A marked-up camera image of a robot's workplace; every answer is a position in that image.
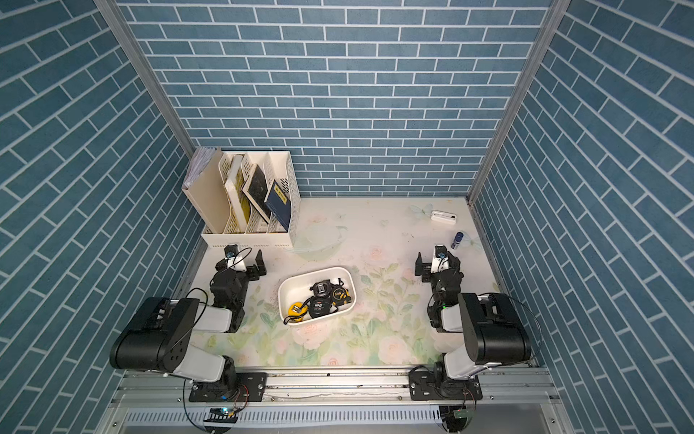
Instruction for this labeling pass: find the round black tape measure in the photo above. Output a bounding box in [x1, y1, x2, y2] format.
[310, 280, 337, 298]

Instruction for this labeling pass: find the black yellow tape measure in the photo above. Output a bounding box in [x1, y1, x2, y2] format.
[332, 287, 352, 307]

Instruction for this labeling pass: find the black square tape measure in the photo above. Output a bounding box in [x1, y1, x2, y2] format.
[308, 298, 333, 318]

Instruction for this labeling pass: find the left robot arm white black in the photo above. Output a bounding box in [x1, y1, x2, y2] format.
[110, 244, 267, 392]

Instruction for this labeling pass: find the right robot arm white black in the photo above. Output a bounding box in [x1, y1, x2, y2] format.
[414, 245, 533, 381]

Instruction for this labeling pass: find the white plastic storage box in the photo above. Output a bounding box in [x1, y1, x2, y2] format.
[278, 267, 357, 327]

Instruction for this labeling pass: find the white stapler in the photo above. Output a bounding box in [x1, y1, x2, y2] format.
[430, 210, 457, 225]

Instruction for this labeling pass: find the dark blue book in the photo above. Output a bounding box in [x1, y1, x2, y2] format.
[265, 181, 292, 231]

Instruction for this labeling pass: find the black book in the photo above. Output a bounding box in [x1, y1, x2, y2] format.
[242, 164, 271, 222]

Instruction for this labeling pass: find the beige desktop file organizer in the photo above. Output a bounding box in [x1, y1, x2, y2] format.
[183, 148, 301, 248]

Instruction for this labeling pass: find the white yellow book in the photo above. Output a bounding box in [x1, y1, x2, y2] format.
[224, 155, 251, 233]

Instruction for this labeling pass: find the paper stack in organizer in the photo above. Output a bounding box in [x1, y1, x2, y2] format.
[183, 148, 218, 190]

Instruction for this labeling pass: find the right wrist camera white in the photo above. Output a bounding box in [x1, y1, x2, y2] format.
[431, 245, 450, 273]

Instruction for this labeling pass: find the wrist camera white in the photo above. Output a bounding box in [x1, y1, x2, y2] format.
[431, 245, 450, 273]
[224, 244, 248, 271]

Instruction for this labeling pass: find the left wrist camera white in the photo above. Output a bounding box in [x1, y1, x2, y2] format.
[224, 244, 248, 271]

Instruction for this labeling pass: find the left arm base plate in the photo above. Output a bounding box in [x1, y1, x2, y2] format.
[188, 372, 267, 405]

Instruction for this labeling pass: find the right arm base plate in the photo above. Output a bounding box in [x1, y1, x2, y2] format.
[408, 370, 483, 401]

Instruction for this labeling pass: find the aluminium mounting rail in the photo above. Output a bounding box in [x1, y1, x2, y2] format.
[110, 365, 560, 408]

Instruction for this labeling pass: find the white ventilated cable duct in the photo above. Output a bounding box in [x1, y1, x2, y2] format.
[124, 405, 441, 428]

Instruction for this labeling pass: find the left corner aluminium post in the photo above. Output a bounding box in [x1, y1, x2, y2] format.
[94, 0, 194, 158]

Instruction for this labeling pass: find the corner aluminium post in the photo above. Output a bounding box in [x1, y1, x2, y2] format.
[467, 0, 570, 207]
[94, 0, 194, 158]

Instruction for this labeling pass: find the right corner aluminium post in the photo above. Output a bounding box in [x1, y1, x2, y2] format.
[467, 0, 570, 207]

